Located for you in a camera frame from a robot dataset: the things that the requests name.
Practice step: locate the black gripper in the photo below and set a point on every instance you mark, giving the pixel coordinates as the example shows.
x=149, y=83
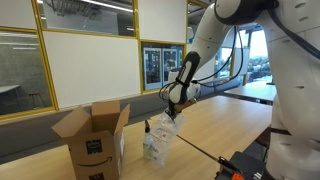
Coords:
x=173, y=108

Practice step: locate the large clear plastic bag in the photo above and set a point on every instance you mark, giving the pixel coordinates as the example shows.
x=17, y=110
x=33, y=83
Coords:
x=165, y=136

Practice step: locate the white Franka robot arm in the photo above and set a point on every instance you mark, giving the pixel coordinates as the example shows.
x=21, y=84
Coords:
x=296, y=83

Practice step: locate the yellow spray bottle black nozzle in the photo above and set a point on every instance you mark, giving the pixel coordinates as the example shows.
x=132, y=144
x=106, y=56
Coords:
x=146, y=128

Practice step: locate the brown cardboard shipping box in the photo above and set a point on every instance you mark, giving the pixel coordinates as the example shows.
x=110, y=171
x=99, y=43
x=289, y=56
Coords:
x=96, y=156

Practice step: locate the black box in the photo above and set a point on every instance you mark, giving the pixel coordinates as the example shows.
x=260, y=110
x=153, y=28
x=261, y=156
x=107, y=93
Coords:
x=248, y=163

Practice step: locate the grey upholstered bench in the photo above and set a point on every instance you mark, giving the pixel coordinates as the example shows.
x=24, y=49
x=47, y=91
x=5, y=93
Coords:
x=143, y=105

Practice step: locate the white framed poster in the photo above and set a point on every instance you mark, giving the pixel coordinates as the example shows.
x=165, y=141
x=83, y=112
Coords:
x=152, y=68
x=170, y=63

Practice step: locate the black and orange clamp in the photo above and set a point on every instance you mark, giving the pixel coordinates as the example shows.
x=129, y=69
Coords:
x=228, y=166

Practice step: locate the wooden background table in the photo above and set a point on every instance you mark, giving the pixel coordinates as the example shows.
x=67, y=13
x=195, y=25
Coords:
x=256, y=90

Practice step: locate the wooden stool behind glass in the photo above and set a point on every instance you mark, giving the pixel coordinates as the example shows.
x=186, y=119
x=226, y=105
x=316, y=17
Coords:
x=36, y=98

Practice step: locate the white table behind glass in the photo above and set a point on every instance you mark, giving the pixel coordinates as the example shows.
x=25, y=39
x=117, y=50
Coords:
x=8, y=88

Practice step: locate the wrist camera on wooden mount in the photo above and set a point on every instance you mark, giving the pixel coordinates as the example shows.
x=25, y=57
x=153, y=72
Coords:
x=186, y=104

